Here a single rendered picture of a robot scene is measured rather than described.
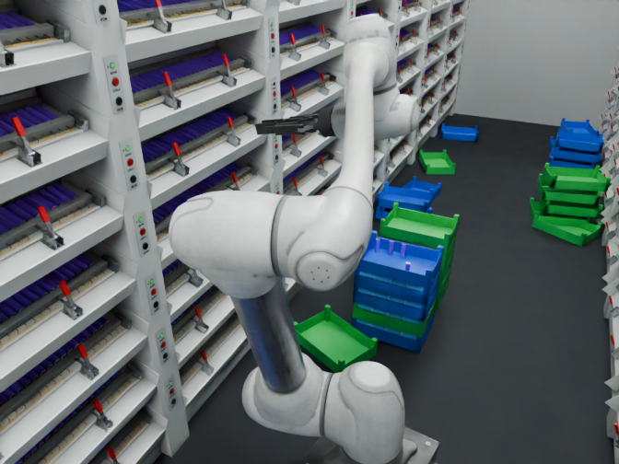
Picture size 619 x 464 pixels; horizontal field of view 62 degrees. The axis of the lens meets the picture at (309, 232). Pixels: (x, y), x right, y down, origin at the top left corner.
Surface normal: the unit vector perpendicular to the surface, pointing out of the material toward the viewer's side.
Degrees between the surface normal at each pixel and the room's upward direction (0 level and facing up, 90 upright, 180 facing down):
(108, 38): 90
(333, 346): 0
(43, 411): 20
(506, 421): 0
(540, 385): 0
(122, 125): 90
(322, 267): 93
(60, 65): 109
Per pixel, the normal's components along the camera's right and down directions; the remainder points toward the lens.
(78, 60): 0.85, 0.49
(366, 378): 0.07, -0.89
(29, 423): 0.30, -0.75
